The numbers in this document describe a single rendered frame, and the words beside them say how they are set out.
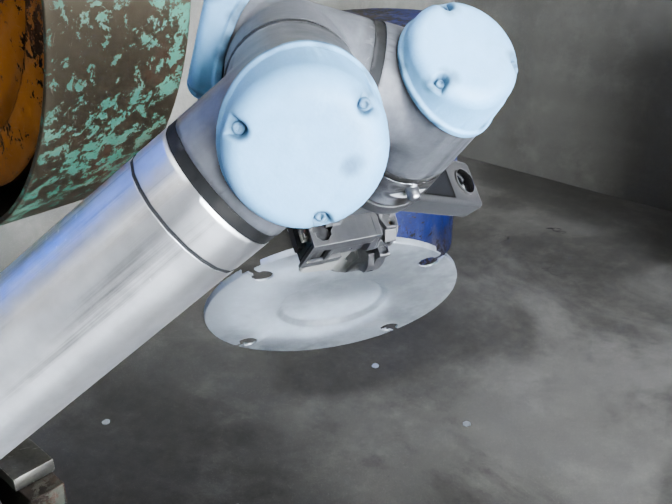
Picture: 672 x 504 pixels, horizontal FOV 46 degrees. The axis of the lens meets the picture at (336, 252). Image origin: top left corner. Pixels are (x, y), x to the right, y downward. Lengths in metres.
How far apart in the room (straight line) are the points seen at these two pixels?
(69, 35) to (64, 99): 0.07
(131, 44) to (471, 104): 0.52
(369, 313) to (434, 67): 0.52
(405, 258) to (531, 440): 1.46
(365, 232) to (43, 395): 0.32
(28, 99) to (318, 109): 0.72
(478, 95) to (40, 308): 0.26
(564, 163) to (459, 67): 3.51
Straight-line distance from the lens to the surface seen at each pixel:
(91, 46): 0.89
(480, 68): 0.48
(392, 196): 0.57
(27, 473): 1.20
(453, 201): 0.68
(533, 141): 4.03
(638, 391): 2.51
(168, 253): 0.37
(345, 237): 0.64
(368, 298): 0.92
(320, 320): 0.95
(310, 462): 2.11
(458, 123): 0.49
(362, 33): 0.49
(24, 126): 1.05
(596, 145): 3.88
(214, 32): 0.47
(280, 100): 0.33
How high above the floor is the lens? 1.39
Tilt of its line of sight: 26 degrees down
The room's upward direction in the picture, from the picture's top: straight up
